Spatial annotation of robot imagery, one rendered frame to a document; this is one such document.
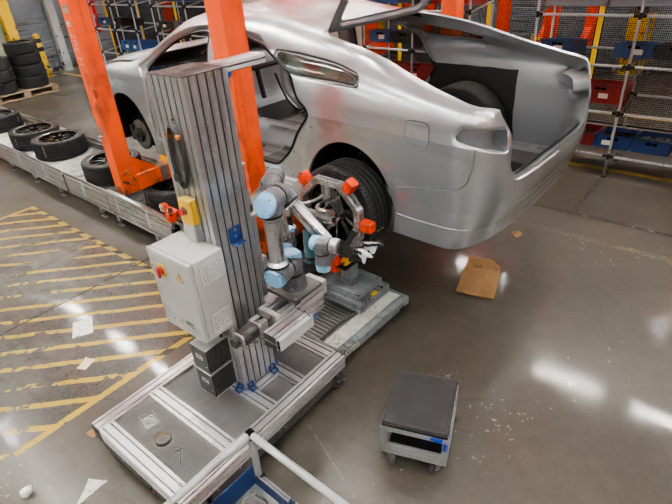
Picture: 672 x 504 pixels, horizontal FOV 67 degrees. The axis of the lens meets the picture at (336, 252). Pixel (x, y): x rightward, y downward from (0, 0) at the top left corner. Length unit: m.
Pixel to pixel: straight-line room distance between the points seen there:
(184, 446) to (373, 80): 2.38
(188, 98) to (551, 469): 2.59
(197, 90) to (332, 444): 2.03
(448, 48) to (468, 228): 2.18
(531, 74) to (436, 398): 2.85
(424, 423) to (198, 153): 1.73
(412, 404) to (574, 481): 0.92
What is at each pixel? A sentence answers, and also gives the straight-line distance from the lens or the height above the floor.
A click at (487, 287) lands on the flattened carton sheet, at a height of 0.01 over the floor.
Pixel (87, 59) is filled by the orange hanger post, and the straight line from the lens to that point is 4.98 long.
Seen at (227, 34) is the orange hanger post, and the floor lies 2.05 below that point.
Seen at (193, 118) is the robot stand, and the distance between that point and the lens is 2.33.
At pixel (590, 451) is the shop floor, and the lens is 3.29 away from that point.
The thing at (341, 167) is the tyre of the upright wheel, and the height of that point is 1.18.
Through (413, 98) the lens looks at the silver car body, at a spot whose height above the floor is 1.67.
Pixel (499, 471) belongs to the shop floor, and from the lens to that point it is 3.07.
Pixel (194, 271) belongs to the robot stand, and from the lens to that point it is 2.45.
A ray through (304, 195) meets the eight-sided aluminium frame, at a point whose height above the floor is 0.95.
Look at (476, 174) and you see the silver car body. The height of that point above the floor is 1.28.
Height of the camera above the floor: 2.45
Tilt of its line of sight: 31 degrees down
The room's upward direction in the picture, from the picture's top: 4 degrees counter-clockwise
